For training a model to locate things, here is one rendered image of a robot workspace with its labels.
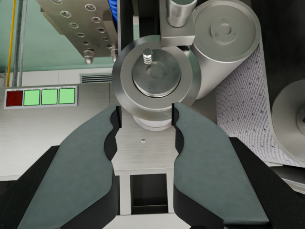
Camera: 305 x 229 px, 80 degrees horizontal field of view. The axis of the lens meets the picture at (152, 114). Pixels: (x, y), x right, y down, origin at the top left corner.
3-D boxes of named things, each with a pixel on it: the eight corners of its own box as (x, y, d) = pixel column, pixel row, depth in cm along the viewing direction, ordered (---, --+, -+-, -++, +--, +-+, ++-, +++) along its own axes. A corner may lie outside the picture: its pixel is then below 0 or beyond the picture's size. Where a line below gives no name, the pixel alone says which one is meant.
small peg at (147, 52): (150, 58, 25) (141, 55, 25) (151, 66, 28) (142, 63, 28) (153, 49, 26) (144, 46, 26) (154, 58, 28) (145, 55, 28)
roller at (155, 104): (189, 38, 30) (195, 107, 28) (173, 86, 56) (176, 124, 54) (119, 42, 30) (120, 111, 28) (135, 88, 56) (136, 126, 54)
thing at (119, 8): (119, -40, 34) (120, 53, 31) (133, 34, 57) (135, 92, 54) (116, -40, 34) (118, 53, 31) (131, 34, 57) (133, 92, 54)
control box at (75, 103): (77, 85, 63) (76, 105, 62) (78, 86, 64) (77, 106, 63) (5, 89, 63) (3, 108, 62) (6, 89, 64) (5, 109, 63)
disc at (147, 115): (197, 32, 31) (205, 118, 29) (196, 33, 32) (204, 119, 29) (110, 37, 31) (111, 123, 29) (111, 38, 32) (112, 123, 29)
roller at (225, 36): (256, -5, 32) (266, 61, 30) (211, 60, 57) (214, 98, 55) (186, -2, 32) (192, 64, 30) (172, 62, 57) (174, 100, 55)
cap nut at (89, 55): (92, 49, 63) (92, 62, 63) (95, 54, 67) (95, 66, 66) (81, 50, 63) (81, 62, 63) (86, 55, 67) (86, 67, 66)
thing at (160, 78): (151, 105, 27) (122, 67, 28) (151, 107, 29) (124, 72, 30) (190, 75, 28) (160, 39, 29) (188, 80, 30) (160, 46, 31)
